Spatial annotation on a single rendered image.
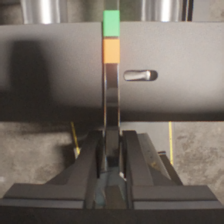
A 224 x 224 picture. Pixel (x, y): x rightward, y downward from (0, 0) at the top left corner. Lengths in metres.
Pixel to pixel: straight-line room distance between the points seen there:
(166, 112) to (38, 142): 1.52
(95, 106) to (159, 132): 0.97
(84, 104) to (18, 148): 1.61
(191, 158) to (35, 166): 1.49
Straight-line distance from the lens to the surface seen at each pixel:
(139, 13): 0.46
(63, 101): 0.16
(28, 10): 0.47
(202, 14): 0.62
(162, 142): 1.15
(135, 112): 0.15
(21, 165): 1.83
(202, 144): 1.67
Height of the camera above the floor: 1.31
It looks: 75 degrees down
